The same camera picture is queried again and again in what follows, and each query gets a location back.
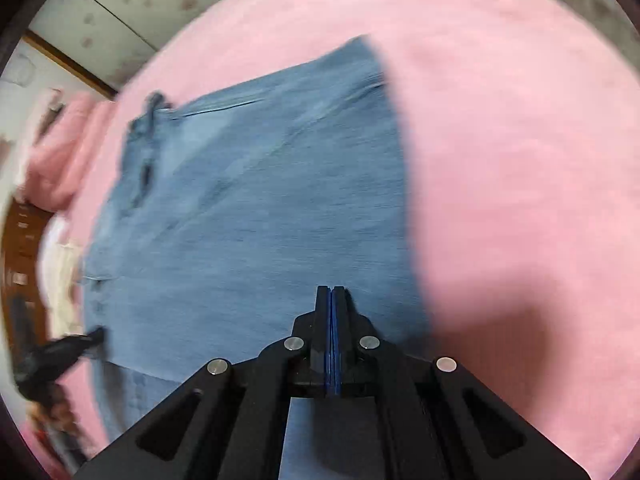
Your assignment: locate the floral wardrobe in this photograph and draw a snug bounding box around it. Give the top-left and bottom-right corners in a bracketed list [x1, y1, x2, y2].
[27, 0, 292, 99]

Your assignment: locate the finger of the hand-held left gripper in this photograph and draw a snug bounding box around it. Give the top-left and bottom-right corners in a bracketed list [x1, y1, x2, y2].
[52, 327, 108, 362]

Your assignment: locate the pink folded quilt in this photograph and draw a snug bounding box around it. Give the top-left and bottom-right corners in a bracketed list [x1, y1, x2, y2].
[22, 94, 122, 217]

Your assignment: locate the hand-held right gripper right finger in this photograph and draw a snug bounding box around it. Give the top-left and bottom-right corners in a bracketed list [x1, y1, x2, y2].
[331, 285, 593, 480]

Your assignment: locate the blue denim jacket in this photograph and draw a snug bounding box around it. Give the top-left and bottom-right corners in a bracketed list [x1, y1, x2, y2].
[82, 35, 437, 480]

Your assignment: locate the wooden headboard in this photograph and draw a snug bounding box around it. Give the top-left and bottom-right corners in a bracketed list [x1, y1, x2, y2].
[0, 194, 57, 361]

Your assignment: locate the pink bed blanket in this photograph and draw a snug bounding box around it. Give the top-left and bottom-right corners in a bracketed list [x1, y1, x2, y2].
[20, 0, 640, 480]

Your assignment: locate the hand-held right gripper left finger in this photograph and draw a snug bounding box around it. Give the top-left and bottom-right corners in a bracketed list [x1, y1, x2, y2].
[72, 285, 332, 480]

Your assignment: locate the white cloth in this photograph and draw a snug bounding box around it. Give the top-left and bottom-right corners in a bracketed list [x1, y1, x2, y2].
[37, 220, 89, 337]

